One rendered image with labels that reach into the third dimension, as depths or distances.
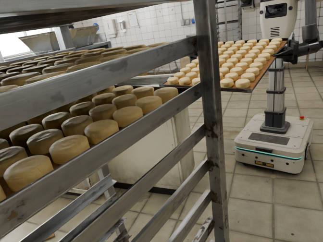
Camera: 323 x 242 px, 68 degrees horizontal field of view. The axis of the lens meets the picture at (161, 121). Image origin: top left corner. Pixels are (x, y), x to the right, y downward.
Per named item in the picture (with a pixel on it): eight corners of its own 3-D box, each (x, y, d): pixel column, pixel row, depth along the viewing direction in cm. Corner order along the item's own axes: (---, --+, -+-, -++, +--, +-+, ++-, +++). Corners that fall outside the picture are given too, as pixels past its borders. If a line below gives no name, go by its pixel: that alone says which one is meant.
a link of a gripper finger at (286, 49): (276, 68, 107) (296, 63, 108) (277, 52, 104) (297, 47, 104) (267, 64, 113) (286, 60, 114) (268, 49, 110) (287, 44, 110)
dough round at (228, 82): (217, 88, 93) (217, 83, 92) (223, 82, 96) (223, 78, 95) (230, 89, 90) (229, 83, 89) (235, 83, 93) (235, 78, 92)
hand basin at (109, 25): (123, 63, 627) (114, 18, 585) (116, 66, 595) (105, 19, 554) (93, 66, 667) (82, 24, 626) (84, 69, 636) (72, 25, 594)
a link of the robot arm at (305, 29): (323, 47, 114) (302, 50, 119) (322, 21, 111) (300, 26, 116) (322, 50, 105) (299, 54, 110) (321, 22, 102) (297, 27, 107)
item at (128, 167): (108, 189, 211) (80, 90, 176) (127, 166, 240) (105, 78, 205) (186, 199, 184) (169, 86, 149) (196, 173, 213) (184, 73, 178)
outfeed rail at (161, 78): (3, 91, 253) (0, 85, 250) (6, 90, 255) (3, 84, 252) (188, 81, 176) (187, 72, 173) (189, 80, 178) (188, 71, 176)
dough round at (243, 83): (253, 85, 88) (252, 80, 87) (241, 90, 87) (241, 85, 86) (243, 82, 92) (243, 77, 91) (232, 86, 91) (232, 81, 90)
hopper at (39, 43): (24, 58, 168) (16, 37, 163) (76, 46, 215) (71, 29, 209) (55, 54, 157) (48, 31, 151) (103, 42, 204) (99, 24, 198)
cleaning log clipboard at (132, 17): (140, 28, 571) (136, 9, 555) (139, 28, 569) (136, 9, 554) (130, 30, 582) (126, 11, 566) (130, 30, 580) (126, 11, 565)
